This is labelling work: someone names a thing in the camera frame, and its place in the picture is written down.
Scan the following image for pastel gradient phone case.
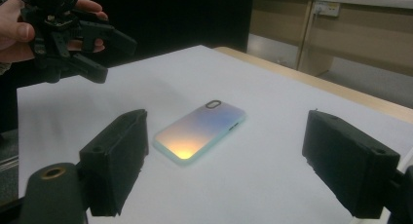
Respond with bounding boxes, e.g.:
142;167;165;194
152;99;246;168

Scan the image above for white board sheet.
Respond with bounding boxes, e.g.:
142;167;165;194
16;44;413;224

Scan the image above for aluminium floor rail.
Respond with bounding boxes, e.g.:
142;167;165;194
0;155;19;173

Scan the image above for dark curtain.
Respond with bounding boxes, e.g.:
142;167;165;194
0;0;255;134

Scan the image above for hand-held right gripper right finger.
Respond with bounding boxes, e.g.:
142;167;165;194
301;109;401;219

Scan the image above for white wall outlet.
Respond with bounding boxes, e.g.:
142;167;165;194
313;0;341;18

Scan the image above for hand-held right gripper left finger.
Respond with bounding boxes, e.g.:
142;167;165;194
78;108;150;218

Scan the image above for wooden cabinet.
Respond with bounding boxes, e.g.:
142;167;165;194
248;0;413;77

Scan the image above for wooden table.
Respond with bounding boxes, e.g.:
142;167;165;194
213;46;413;125

